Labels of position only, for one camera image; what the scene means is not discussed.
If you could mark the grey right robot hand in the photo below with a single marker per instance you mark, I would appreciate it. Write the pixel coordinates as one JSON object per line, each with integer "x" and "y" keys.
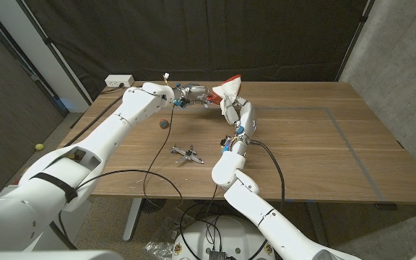
{"x": 247, "y": 115}

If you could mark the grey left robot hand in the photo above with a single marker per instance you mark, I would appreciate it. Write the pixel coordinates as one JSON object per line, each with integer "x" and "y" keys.
{"x": 200, "y": 94}

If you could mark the red bowl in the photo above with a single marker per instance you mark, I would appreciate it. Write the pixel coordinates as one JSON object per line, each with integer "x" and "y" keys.
{"x": 213, "y": 98}

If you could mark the white cloth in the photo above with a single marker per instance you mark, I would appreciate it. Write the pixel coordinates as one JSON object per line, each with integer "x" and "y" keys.
{"x": 229, "y": 90}

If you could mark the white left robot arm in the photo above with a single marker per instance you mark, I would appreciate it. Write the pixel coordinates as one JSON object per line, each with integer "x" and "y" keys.
{"x": 96, "y": 144}

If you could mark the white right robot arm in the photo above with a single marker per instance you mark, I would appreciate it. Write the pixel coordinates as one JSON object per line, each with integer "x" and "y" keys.
{"x": 229, "y": 169}

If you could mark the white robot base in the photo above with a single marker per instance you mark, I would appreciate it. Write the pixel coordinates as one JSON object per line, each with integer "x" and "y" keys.
{"x": 237, "y": 238}

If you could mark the grey toy plane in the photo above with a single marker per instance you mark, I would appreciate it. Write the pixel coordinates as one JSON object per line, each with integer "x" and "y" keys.
{"x": 187, "y": 154}

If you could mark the white power strip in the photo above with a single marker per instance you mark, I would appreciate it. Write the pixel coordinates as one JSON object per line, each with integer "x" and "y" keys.
{"x": 118, "y": 80}

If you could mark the white table leg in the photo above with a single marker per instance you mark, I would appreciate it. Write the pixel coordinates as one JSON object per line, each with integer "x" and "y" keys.
{"x": 132, "y": 220}

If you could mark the clear plastic bag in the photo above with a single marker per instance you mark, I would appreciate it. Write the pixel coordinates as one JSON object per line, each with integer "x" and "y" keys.
{"x": 161, "y": 240}

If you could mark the yellow ball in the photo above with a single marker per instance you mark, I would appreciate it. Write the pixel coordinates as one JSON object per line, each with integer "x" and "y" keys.
{"x": 39, "y": 146}

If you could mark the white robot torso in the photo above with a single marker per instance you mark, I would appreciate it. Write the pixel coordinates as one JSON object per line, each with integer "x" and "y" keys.
{"x": 49, "y": 255}

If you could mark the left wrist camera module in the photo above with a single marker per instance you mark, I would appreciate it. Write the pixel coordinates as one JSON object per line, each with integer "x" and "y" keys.
{"x": 181, "y": 97}

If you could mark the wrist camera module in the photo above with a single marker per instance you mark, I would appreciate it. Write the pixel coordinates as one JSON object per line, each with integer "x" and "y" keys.
{"x": 181, "y": 97}
{"x": 228, "y": 143}

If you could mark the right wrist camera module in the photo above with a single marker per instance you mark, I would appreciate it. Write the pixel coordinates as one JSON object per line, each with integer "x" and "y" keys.
{"x": 228, "y": 143}

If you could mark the black backdrop frame pole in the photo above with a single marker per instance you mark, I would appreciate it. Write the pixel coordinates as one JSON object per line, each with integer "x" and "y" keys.
{"x": 52, "y": 50}
{"x": 354, "y": 39}

